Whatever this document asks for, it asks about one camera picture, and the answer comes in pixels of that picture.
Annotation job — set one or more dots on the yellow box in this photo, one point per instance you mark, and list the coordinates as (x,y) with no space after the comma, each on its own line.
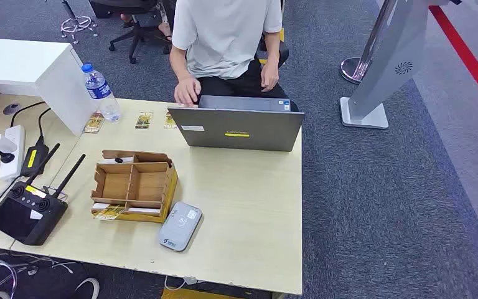
(189,294)

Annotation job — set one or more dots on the chrome stool base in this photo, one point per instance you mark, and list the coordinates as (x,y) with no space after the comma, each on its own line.
(78,24)

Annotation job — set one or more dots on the white power strip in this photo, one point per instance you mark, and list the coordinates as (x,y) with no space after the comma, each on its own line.
(13,152)

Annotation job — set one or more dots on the yellow printed card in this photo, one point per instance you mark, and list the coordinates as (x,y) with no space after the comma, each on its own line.
(144,120)
(107,212)
(169,120)
(94,122)

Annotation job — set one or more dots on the chrome stanchion post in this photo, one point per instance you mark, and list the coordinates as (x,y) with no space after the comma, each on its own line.
(354,68)

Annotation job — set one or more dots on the cardboard organizer box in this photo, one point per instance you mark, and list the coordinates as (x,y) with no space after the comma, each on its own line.
(140,185)

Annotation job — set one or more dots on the grey desk grommet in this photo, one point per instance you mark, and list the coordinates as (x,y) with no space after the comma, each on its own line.
(11,108)

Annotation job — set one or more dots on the person's left hand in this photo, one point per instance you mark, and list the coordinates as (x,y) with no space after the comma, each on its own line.
(270,76)

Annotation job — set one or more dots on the person's right forearm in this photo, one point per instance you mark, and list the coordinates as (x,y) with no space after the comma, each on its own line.
(180,64)

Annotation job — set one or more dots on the grey kiosk stand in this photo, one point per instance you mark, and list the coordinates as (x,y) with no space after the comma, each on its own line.
(391,62)

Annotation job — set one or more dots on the black power adapter yellow label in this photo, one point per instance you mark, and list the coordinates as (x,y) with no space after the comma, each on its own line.
(34,159)

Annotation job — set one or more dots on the person's left forearm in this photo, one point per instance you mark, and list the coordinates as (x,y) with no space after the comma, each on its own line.
(272,47)

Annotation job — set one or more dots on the person's right hand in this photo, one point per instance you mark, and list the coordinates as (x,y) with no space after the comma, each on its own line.
(187,91)

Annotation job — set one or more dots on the black plug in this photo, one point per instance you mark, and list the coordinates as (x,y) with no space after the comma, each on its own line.
(4,157)

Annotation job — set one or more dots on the black controller with antennas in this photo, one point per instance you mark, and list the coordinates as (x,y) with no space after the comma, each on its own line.
(24,214)

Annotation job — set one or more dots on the grey card reader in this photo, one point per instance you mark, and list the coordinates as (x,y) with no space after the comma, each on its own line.
(180,226)

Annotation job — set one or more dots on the white cabinet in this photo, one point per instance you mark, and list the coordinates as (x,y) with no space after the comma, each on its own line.
(16,57)

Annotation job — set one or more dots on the white card with black clip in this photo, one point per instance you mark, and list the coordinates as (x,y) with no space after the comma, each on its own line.
(115,160)

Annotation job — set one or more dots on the grey laptop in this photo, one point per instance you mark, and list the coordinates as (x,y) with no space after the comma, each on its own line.
(239,128)

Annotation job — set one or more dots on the person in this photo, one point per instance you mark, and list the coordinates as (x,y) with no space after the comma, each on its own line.
(222,37)
(165,29)

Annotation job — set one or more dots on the clear water bottle blue cap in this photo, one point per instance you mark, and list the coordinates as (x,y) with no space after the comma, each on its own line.
(99,88)

